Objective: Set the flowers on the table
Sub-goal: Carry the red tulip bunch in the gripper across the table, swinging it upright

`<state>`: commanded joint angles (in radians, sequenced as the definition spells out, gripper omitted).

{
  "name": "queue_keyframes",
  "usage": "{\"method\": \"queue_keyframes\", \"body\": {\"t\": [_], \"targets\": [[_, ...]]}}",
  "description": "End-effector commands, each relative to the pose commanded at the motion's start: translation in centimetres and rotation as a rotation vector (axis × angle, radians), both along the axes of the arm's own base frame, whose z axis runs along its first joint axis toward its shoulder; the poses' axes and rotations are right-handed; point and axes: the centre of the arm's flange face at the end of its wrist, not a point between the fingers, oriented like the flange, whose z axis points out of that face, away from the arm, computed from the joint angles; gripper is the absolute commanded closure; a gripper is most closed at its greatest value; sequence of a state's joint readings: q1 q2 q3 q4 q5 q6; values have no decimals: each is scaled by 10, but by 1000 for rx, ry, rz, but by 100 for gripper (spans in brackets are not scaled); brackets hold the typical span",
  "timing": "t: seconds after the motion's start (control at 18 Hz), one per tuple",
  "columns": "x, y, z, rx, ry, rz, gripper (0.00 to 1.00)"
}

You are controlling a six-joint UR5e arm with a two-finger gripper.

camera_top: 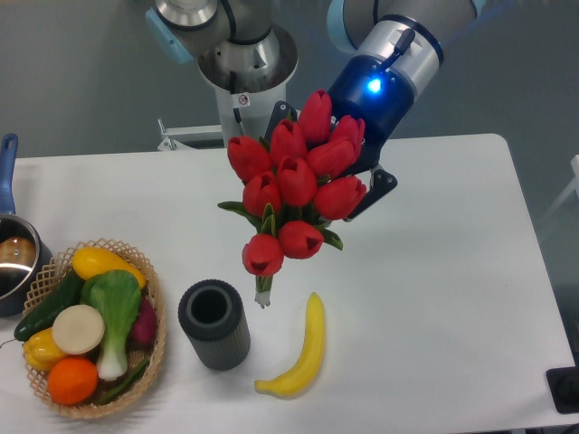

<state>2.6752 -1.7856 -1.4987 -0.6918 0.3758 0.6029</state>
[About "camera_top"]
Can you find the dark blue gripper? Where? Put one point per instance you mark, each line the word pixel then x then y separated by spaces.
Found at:
pixel 365 90

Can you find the red tulip bouquet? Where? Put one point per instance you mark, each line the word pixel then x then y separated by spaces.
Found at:
pixel 294 186

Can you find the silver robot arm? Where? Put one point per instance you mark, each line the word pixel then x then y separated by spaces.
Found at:
pixel 396 49

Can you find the dark grey ribbed vase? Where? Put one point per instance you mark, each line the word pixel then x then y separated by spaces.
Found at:
pixel 211 313

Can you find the yellow banana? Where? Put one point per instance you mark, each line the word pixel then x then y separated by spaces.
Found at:
pixel 304 371

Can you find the green bok choy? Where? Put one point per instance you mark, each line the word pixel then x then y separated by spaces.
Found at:
pixel 116 295

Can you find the purple red onion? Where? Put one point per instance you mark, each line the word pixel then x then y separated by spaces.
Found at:
pixel 144 329

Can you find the yellow squash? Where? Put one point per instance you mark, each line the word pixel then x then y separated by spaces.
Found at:
pixel 89 262

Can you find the woven wicker basket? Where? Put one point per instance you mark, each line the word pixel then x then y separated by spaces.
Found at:
pixel 149 356

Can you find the green cucumber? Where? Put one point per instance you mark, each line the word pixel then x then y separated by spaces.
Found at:
pixel 66 294

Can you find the white round radish slice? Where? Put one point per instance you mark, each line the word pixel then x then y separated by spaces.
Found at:
pixel 78 329

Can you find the green bean pod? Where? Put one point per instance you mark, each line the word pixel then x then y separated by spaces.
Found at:
pixel 133 376

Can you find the blue saucepan with lid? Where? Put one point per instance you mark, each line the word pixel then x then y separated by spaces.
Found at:
pixel 23 252

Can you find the black device at table edge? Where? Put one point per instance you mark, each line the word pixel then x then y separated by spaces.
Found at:
pixel 563 386

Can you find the orange fruit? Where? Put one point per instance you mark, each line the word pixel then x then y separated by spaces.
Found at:
pixel 72 380

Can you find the yellow bell pepper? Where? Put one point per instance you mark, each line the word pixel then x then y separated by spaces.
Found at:
pixel 41 352

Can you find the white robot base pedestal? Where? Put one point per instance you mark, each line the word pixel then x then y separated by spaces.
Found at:
pixel 234 114

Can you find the white metal bracket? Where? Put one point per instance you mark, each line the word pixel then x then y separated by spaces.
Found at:
pixel 186 138

